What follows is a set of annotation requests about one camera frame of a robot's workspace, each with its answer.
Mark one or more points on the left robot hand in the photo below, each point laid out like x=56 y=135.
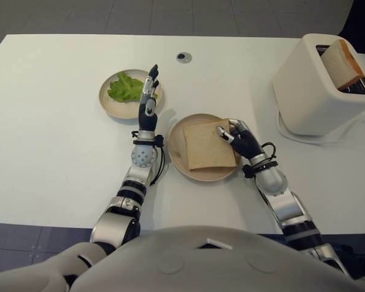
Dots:
x=147 y=120

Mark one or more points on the cream toaster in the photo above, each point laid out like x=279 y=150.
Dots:
x=304 y=91

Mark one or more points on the bread slice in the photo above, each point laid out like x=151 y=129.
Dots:
x=337 y=65
x=207 y=149

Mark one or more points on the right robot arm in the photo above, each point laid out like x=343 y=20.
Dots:
x=272 y=179

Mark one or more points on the green lettuce leaf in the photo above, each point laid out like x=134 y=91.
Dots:
x=124 y=88

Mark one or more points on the robot body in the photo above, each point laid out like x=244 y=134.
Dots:
x=182 y=261

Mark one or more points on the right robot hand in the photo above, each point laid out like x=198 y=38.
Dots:
x=246 y=143

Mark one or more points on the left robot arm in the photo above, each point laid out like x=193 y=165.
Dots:
x=141 y=158

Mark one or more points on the beige round plate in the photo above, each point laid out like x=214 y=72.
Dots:
x=121 y=108
x=178 y=143

